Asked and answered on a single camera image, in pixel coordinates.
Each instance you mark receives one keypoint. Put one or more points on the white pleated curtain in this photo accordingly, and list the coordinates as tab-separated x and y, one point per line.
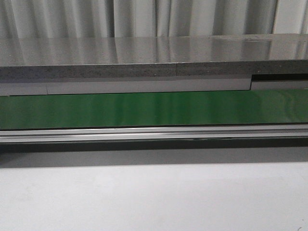
150	18

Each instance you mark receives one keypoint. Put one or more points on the grey speckled stone slab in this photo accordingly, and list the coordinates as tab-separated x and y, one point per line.
80	58

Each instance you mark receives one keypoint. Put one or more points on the aluminium conveyor side rail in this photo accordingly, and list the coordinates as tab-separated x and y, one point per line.
154	133

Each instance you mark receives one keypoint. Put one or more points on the grey rear guide rail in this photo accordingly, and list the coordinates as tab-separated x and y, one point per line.
154	84

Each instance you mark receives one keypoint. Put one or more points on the green conveyor belt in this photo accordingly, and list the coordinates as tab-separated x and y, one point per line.
154	109

